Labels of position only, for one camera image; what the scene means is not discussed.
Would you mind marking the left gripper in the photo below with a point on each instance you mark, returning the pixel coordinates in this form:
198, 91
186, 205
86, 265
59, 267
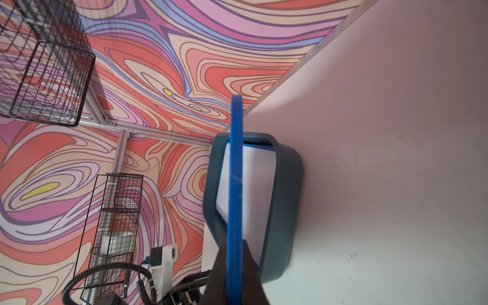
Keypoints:
187, 291

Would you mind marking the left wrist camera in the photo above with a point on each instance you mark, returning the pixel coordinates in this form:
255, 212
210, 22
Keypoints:
161, 263

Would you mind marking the wire basket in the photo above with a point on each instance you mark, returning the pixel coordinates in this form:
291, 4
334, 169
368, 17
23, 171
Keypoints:
46, 62
114, 209

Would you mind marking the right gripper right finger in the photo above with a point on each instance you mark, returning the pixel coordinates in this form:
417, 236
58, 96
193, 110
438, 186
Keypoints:
252, 292

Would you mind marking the back wire basket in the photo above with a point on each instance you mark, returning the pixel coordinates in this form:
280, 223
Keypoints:
46, 62

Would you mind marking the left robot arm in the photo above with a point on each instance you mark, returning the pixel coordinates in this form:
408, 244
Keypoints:
110, 290

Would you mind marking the teal plastic storage box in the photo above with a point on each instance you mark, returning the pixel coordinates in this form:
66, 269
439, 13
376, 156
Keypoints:
284, 203

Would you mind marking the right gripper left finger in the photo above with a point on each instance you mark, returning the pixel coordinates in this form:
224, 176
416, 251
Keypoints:
215, 290

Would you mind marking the left wire basket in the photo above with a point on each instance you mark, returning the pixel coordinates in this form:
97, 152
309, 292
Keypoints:
114, 209

